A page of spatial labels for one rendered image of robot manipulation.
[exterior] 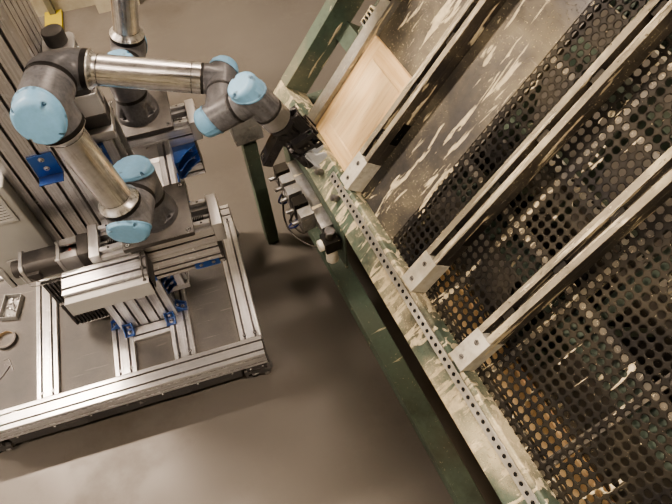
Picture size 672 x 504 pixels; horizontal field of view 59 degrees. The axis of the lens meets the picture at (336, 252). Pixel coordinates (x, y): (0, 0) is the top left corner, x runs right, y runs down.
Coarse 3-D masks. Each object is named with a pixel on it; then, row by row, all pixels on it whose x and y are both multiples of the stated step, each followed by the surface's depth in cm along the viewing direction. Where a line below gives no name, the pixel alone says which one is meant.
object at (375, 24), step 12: (384, 0) 203; (396, 0) 201; (372, 12) 207; (384, 12) 203; (372, 24) 207; (384, 24) 207; (360, 36) 211; (372, 36) 209; (360, 48) 210; (348, 60) 215; (336, 72) 219; (348, 72) 216; (336, 84) 219; (324, 96) 224; (312, 108) 228; (324, 108) 225; (312, 120) 228
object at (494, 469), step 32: (288, 96) 239; (320, 192) 220; (352, 192) 208; (352, 224) 206; (384, 288) 193; (416, 352) 181; (448, 352) 173; (448, 384) 172; (480, 384) 168; (480, 448) 163; (512, 448) 156; (512, 480) 155; (544, 480) 154
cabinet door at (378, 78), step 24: (384, 48) 204; (360, 72) 213; (384, 72) 204; (336, 96) 222; (360, 96) 212; (384, 96) 203; (336, 120) 221; (360, 120) 212; (336, 144) 220; (360, 144) 211
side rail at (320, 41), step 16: (336, 0) 220; (352, 0) 223; (320, 16) 227; (336, 16) 225; (352, 16) 228; (320, 32) 228; (336, 32) 231; (304, 48) 233; (320, 48) 233; (304, 64) 236; (320, 64) 239; (288, 80) 239; (304, 80) 242
